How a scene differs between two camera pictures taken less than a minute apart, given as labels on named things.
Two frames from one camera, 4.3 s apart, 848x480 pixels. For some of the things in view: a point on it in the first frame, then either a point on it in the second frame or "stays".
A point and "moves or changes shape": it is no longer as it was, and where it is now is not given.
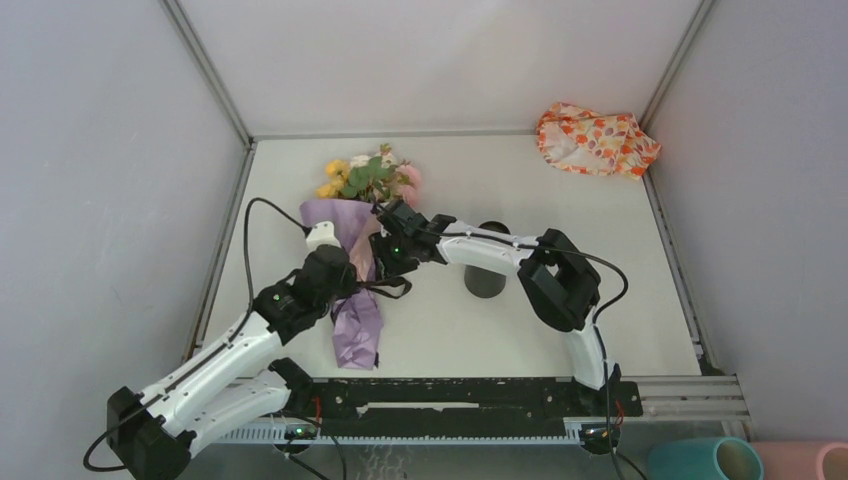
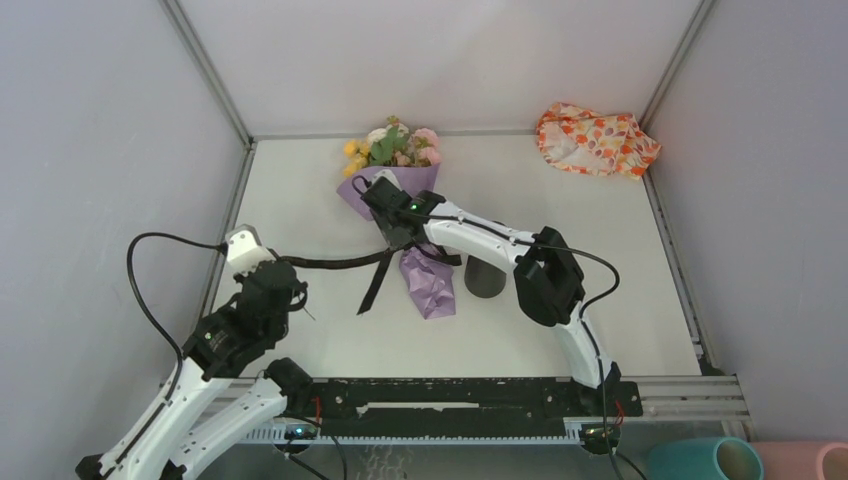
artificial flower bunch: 374,179 to 393,146
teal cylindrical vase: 719,458 stays
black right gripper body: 393,255 to 387,226
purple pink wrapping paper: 357,312 to 430,281
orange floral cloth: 582,140 stays
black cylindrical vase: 483,282 stays
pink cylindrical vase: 802,460 stays
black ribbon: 391,296 moves or changes shape
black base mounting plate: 457,406 stays
